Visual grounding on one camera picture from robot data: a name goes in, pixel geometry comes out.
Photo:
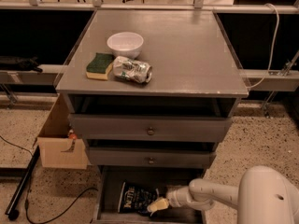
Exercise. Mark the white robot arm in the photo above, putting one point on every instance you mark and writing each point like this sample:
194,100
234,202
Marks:
263,196

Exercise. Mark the crushed silver can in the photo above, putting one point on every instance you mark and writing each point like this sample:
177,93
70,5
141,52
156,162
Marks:
132,70

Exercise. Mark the middle grey drawer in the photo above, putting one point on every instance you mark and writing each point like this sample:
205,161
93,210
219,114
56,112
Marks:
150,157

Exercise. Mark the green yellow sponge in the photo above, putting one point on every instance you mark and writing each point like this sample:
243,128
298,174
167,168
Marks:
100,66

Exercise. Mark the bottom open grey drawer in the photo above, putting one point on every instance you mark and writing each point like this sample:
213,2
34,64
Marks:
112,178

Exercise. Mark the metal frame rail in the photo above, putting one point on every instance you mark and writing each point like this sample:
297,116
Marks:
230,6

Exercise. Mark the black object on rail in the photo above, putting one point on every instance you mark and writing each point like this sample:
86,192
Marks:
12,63

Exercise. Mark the top grey drawer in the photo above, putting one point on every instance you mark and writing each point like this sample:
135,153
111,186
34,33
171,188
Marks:
150,128

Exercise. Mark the black bar on floor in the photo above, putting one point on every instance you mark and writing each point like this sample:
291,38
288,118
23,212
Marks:
24,175

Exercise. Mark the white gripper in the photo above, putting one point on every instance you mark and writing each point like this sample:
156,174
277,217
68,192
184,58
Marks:
175,196

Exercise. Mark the cardboard box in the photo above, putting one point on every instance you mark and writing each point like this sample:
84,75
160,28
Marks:
59,146

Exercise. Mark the white bowl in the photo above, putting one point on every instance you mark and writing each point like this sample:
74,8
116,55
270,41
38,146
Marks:
126,44

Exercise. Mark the blue Kettle chip bag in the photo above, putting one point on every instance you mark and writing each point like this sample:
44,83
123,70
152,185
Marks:
137,199

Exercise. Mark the grey drawer cabinet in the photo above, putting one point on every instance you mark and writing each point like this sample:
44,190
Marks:
194,74

